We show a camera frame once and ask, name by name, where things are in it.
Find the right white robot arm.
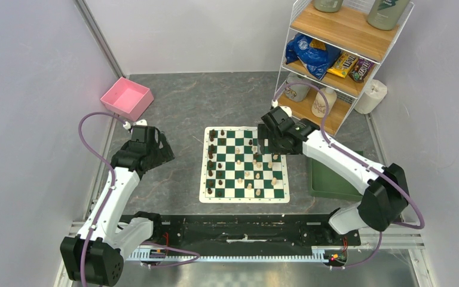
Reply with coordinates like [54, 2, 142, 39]
[258, 106, 409, 245]

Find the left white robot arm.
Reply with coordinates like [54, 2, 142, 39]
[60, 124, 175, 286]

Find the green white chess mat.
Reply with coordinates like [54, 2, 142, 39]
[199, 126, 290, 204]

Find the dark chess rook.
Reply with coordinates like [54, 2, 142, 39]
[209, 130, 217, 139]

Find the cream soap bottle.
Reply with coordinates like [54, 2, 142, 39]
[311, 87, 337, 118]

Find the grey jar with lettering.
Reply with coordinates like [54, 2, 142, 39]
[284, 72, 312, 102]

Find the pink plastic bin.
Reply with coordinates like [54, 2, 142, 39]
[100, 77, 154, 121]

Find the green plastic tray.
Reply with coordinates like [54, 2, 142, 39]
[308, 158, 363, 201]

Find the blue snack bag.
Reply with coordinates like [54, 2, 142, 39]
[284, 33, 341, 80]

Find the yellow candy bag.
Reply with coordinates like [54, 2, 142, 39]
[327, 51, 359, 78]

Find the white paper towel roll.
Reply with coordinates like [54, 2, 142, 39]
[354, 80, 388, 115]

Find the brown candy bag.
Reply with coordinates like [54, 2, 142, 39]
[349, 58, 375, 83]

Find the green bottle top left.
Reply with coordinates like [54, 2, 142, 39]
[313, 0, 343, 13]

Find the green bottle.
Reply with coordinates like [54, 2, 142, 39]
[366, 0, 410, 30]
[313, 0, 343, 13]

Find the green bottle top right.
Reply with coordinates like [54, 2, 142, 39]
[366, 0, 410, 30]

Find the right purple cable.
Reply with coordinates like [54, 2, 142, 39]
[271, 82, 426, 270]

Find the purple cable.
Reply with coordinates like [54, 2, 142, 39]
[271, 82, 426, 270]
[78, 112, 201, 287]

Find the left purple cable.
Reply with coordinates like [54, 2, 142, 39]
[78, 112, 201, 287]

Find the white wire wooden shelf rack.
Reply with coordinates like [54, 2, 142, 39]
[274, 1, 414, 135]

